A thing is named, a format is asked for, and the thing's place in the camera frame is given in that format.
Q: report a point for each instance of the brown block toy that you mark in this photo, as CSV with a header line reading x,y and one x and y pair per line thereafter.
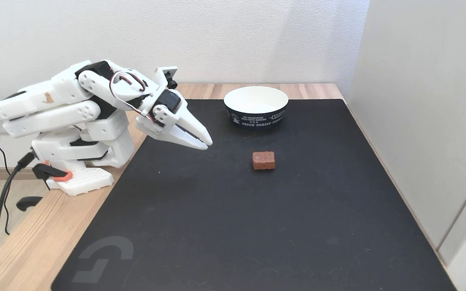
x,y
263,160

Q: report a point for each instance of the white and black paper bowl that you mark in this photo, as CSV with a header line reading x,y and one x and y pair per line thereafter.
x,y
256,101

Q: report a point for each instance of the black desk mat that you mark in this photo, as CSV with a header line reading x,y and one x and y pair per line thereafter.
x,y
257,226

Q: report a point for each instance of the black and orange clamp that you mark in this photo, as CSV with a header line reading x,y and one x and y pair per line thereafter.
x,y
53,171

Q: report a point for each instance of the white cabinet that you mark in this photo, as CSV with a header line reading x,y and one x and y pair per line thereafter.
x,y
419,121

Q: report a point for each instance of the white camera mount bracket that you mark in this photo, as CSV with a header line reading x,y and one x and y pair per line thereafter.
x,y
165,76

